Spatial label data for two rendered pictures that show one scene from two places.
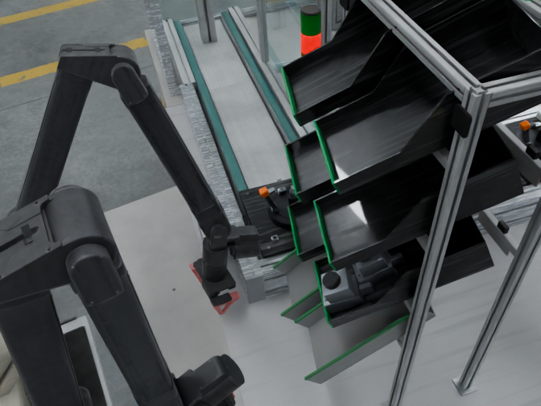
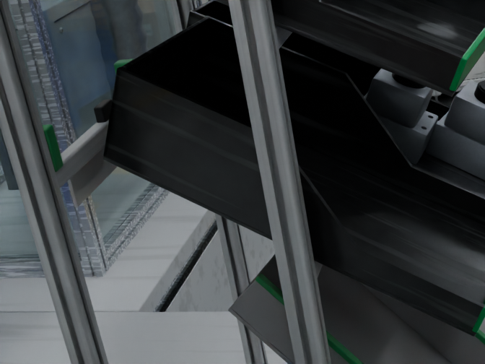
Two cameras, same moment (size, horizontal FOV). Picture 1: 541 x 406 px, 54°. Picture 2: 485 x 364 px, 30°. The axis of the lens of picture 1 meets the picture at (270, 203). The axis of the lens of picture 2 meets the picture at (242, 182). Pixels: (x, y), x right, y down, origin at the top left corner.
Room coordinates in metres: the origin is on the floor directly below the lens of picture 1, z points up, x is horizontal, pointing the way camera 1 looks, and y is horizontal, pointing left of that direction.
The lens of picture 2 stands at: (1.21, 0.12, 1.52)
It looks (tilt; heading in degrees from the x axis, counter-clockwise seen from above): 22 degrees down; 214
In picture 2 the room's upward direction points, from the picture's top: 11 degrees counter-clockwise
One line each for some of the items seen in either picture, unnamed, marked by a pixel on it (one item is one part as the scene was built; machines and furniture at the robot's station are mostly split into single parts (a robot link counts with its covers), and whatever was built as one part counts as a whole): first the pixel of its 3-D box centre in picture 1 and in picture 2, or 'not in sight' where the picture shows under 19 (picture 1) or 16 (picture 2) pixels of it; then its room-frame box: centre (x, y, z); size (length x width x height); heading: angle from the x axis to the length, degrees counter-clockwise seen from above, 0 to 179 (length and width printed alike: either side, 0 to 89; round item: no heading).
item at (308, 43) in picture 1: (311, 40); not in sight; (1.17, -0.13, 1.33); 0.05 x 0.05 x 0.05
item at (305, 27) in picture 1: (311, 21); not in sight; (1.17, -0.13, 1.38); 0.05 x 0.05 x 0.05
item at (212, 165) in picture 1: (216, 172); not in sight; (1.18, 0.15, 0.91); 0.89 x 0.06 x 0.11; 14
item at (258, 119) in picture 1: (270, 155); not in sight; (1.25, -0.01, 0.91); 0.84 x 0.28 x 0.10; 14
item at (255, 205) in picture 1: (294, 212); not in sight; (0.95, -0.06, 0.96); 0.24 x 0.24 x 0.02; 14
